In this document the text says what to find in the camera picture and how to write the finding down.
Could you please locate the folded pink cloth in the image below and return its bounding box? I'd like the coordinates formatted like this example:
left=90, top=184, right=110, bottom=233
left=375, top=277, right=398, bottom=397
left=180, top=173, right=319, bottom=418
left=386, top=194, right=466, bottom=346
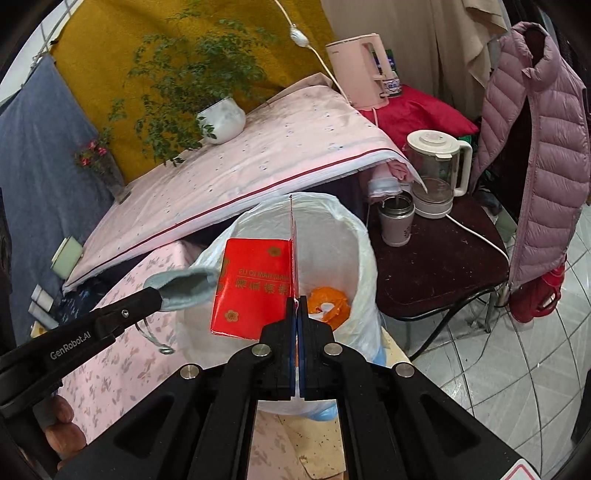
left=368, top=159, right=416, bottom=197

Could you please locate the grey cord loop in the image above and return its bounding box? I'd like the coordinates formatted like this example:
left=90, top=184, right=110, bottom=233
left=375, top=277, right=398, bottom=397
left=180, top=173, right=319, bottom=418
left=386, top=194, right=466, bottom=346
left=136, top=318, right=175, bottom=355

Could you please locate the white trash bin bag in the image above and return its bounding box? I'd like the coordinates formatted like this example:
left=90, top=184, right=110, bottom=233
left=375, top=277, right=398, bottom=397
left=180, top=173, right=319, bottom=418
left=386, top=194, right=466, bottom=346
left=178, top=191, right=382, bottom=423

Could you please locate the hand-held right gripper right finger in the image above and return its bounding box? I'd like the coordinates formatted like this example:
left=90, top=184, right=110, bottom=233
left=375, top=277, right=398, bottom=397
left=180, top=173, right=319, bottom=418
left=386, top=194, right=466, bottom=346
left=299, top=308, right=522, bottom=480

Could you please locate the pink floral sheet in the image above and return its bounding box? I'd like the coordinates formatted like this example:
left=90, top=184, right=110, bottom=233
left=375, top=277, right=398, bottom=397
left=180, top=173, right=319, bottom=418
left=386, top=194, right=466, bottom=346
left=55, top=240, right=352, bottom=480

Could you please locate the pink down jacket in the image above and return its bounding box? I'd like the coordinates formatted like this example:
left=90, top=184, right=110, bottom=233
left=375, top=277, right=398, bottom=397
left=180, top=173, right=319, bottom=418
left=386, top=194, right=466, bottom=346
left=471, top=21, right=591, bottom=291

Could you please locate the red cushion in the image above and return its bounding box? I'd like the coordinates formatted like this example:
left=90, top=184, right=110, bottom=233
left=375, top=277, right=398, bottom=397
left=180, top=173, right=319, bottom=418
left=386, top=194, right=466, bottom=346
left=358, top=85, right=478, bottom=148

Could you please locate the blue wall cloth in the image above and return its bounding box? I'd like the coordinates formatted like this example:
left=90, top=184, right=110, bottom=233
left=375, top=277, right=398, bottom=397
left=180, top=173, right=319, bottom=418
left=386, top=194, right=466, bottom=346
left=0, top=55, right=116, bottom=342

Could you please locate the green plant in white pot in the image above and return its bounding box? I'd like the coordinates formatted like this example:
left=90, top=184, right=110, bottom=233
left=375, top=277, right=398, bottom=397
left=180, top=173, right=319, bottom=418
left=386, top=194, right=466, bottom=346
left=108, top=14, right=278, bottom=167

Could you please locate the person's left hand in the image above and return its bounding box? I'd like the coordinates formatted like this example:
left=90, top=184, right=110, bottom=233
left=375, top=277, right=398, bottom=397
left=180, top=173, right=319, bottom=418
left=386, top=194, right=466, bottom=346
left=41, top=396, right=88, bottom=457

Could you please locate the white cable with switch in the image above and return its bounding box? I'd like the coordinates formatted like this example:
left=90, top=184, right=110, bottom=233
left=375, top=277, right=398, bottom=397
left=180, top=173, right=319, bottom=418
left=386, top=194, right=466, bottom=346
left=274, top=0, right=356, bottom=109

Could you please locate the small white bottle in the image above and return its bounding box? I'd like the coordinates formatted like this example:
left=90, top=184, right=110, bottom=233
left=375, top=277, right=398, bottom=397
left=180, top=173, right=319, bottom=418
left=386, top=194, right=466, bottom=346
left=28, top=300, right=58, bottom=328
left=31, top=284, right=55, bottom=311

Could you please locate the white blender jug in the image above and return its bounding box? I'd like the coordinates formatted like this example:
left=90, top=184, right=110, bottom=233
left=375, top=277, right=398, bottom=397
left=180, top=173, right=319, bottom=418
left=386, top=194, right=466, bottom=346
left=405, top=130, right=474, bottom=220

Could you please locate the pink dotted blanket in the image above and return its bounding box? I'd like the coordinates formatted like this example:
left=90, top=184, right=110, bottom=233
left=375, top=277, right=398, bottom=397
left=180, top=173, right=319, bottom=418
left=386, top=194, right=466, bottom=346
left=62, top=73, right=411, bottom=292

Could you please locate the pink steel cup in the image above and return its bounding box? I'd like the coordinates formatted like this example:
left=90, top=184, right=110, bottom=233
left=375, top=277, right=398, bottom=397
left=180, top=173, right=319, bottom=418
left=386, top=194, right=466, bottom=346
left=379, top=191, right=415, bottom=247

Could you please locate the red thermos flask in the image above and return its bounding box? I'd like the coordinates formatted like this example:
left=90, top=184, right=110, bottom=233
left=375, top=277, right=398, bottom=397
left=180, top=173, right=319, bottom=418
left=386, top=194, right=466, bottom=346
left=508, top=263, right=568, bottom=324

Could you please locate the red paper box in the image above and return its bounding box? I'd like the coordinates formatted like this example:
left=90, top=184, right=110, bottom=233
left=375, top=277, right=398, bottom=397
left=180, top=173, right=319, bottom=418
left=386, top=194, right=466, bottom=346
left=210, top=194, right=302, bottom=342

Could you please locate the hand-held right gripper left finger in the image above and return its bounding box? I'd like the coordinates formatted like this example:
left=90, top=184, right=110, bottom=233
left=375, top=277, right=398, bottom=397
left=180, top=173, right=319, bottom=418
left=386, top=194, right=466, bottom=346
left=55, top=310, right=301, bottom=480

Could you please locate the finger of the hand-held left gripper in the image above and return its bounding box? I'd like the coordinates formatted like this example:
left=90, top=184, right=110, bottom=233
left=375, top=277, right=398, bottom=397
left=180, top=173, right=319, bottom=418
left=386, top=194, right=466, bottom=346
left=91, top=287, right=163, bottom=341

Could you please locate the white power cable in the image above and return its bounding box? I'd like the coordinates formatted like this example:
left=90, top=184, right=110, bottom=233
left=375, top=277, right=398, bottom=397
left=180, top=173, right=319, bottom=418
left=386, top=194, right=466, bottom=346
left=445, top=213, right=511, bottom=271

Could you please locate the yellow wall cloth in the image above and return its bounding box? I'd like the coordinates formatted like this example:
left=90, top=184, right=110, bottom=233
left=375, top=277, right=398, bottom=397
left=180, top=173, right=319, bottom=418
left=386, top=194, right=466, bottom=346
left=51, top=0, right=338, bottom=169

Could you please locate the pale green box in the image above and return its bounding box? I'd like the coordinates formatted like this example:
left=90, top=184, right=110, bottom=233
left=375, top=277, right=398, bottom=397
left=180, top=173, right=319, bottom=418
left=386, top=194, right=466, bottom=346
left=51, top=236, right=84, bottom=278

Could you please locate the orange plastic bag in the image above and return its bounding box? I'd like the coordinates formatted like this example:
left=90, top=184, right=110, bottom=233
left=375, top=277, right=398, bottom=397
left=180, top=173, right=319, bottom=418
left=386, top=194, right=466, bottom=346
left=307, top=287, right=352, bottom=330

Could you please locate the dark brown chair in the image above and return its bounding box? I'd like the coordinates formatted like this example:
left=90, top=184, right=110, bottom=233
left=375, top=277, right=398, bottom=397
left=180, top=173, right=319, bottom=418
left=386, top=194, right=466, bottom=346
left=367, top=194, right=511, bottom=361

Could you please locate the dark blue floral cloth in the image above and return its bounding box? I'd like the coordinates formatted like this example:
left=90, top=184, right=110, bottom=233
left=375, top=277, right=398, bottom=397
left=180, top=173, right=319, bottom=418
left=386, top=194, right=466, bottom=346
left=55, top=277, right=107, bottom=324

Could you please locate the beige curtain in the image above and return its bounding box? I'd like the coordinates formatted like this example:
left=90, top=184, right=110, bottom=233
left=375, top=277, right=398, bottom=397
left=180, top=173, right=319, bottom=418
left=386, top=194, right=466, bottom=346
left=321, top=0, right=522, bottom=121

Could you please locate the glass vase with pink flowers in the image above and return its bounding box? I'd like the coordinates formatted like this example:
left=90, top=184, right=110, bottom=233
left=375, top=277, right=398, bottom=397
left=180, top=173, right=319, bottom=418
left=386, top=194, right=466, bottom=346
left=74, top=138, right=132, bottom=204

